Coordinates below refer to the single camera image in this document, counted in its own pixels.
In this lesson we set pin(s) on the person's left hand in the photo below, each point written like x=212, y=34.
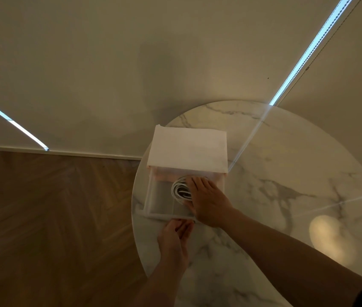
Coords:
x=174, y=241

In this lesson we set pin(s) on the person's right hand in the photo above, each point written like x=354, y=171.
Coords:
x=211, y=203

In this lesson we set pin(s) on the white pink box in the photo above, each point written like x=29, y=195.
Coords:
x=187, y=148

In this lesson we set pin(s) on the person's right forearm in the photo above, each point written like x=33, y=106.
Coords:
x=296, y=268

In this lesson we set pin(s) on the person's left forearm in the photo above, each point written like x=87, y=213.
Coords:
x=158, y=284

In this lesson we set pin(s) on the round marble table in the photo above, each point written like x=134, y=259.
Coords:
x=296, y=188

